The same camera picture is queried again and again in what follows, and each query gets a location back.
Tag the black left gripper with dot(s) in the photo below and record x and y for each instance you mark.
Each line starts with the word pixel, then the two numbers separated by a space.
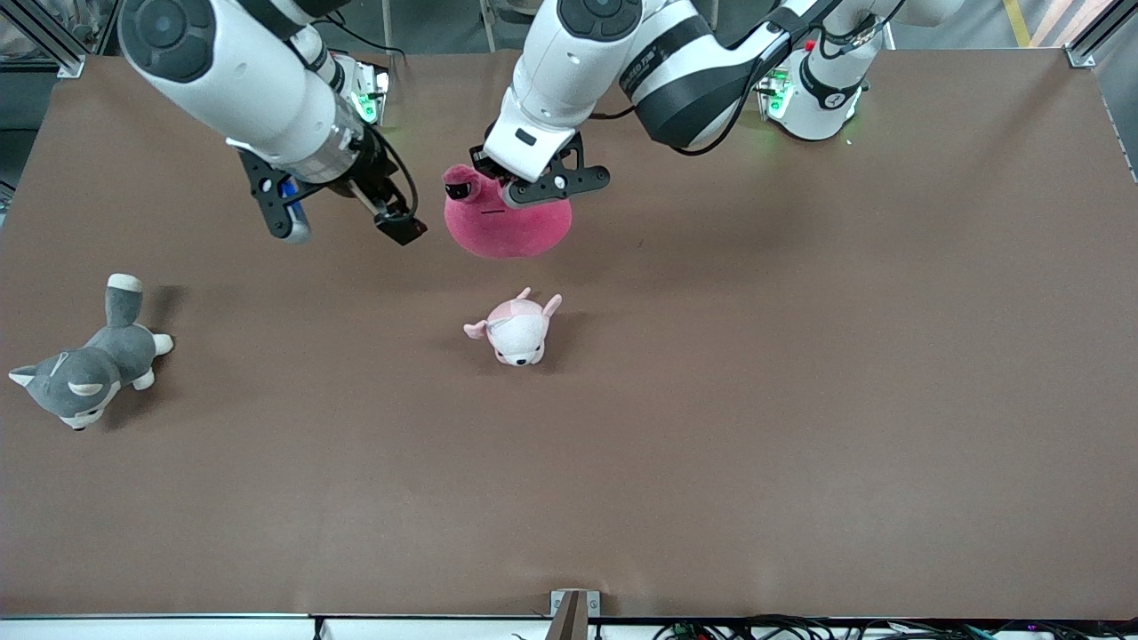
pixel 481 163

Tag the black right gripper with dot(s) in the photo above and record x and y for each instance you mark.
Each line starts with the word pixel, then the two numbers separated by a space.
pixel 366 171

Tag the round dark pink plush toy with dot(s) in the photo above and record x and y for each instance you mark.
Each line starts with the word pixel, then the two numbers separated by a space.
pixel 511 227

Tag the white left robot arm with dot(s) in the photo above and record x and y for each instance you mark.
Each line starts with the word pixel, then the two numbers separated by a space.
pixel 685 80

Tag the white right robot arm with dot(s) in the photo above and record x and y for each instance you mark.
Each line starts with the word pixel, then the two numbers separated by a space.
pixel 240 80

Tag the small pale pink plush toy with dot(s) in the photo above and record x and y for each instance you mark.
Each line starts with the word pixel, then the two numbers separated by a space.
pixel 516 333

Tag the grey white husky plush toy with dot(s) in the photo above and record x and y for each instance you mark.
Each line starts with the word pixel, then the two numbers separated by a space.
pixel 98 364

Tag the grey chair base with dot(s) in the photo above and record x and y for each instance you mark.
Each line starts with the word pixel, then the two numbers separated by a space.
pixel 498 13

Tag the aluminium frame post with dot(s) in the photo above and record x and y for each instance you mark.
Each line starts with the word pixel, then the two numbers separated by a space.
pixel 49 40
pixel 1098 36

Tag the grey metal table bracket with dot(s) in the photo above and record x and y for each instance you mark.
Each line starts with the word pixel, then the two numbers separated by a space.
pixel 573 609

